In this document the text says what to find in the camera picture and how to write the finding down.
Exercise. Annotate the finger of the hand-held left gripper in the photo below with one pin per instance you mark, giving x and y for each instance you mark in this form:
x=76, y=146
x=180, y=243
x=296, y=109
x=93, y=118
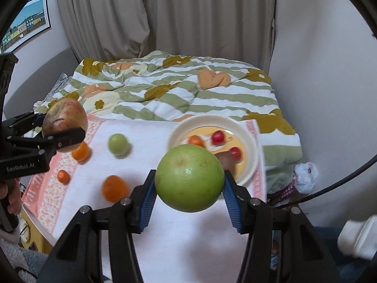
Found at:
x=67, y=137
x=38, y=118

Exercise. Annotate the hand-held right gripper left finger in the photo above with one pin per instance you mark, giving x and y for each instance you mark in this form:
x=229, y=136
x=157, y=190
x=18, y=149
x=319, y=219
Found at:
x=147, y=200

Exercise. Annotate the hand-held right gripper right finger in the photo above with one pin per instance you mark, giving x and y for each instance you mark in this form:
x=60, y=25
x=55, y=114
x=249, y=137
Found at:
x=232, y=206

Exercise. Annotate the red yellow apple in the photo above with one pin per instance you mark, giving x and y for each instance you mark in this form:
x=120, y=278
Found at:
x=64, y=115

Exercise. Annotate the green apple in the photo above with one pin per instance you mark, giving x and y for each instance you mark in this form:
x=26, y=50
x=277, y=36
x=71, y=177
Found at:
x=188, y=177
x=117, y=143

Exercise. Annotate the red cherry tomato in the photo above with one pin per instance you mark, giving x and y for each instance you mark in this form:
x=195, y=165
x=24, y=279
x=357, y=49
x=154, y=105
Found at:
x=235, y=152
x=218, y=137

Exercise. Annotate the small orange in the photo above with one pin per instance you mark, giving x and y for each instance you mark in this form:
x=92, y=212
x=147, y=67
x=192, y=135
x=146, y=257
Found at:
x=63, y=177
x=196, y=140
x=81, y=151

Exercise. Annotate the cream yellow bowl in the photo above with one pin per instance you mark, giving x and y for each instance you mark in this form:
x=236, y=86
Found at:
x=188, y=129

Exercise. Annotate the person's left hand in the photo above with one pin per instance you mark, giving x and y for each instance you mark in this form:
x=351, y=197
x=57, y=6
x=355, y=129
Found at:
x=11, y=196

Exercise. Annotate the large orange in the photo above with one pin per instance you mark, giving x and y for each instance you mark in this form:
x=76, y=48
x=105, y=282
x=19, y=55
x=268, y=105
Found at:
x=115, y=188

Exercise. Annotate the patterned pillow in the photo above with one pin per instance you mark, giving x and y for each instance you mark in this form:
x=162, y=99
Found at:
x=60, y=82

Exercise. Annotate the grey padded headboard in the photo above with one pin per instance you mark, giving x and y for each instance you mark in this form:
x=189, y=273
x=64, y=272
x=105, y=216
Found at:
x=35, y=73

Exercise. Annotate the checkered cloth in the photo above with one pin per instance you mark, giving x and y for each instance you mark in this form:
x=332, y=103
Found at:
x=284, y=188

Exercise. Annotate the pink floral tablecloth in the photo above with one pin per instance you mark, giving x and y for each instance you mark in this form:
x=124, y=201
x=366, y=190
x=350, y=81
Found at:
x=188, y=241

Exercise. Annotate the yellow box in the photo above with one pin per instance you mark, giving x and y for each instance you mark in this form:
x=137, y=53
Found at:
x=38, y=241

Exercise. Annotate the white plastic bag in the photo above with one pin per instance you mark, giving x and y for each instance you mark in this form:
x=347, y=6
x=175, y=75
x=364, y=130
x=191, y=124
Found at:
x=306, y=175

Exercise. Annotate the grey fuzzy cloth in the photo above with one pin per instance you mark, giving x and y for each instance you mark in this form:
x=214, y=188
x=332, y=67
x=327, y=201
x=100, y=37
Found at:
x=17, y=259

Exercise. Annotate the floral striped blanket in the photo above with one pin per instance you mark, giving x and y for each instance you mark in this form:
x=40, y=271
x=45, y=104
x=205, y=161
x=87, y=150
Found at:
x=176, y=94

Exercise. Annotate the beige curtain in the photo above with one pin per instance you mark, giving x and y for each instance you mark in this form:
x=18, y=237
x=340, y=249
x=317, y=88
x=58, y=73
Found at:
x=191, y=14

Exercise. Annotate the framed wall poster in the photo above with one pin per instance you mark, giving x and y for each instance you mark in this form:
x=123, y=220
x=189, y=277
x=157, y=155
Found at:
x=23, y=23

